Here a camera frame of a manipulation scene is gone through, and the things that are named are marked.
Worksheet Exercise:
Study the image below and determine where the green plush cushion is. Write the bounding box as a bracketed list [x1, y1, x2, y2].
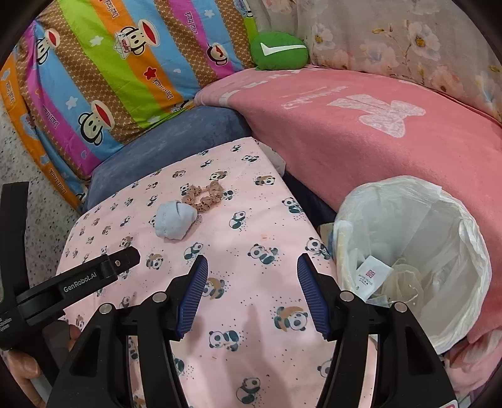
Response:
[251, 32, 310, 71]

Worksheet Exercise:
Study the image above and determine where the striped monkey print pillow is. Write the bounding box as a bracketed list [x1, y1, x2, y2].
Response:
[0, 59, 89, 214]
[19, 0, 259, 167]

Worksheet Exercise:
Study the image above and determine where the beige patterned scrunchie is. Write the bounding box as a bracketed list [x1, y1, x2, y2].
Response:
[181, 180, 225, 213]

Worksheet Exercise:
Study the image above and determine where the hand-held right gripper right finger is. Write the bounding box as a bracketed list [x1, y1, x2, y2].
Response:
[297, 254, 457, 408]

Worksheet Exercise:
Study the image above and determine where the pink blanket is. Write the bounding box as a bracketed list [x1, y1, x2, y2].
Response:
[194, 67, 502, 393]

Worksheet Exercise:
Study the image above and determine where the person's left hand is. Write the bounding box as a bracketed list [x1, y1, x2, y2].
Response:
[0, 325, 81, 408]

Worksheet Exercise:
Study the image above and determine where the pink panda print cloth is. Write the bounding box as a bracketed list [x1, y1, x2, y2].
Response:
[55, 137, 381, 408]

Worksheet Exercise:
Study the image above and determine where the trash bin with white liner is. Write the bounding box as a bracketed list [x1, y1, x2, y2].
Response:
[319, 176, 493, 354]

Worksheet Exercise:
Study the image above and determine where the white packet with red label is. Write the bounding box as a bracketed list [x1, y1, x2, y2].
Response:
[355, 255, 393, 303]

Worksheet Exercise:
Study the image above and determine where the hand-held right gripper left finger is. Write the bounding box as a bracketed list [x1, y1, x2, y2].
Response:
[46, 255, 208, 408]

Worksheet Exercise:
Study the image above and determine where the light blue rolled sock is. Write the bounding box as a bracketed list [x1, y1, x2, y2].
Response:
[156, 200, 197, 239]

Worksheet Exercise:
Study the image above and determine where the floral sheer cloth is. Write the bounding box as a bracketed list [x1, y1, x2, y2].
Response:
[255, 0, 502, 126]

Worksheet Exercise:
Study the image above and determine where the blue velvet cushion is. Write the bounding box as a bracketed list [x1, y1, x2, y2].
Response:
[86, 106, 252, 212]

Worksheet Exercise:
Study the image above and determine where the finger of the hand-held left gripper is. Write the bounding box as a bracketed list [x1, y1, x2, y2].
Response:
[58, 246, 141, 311]

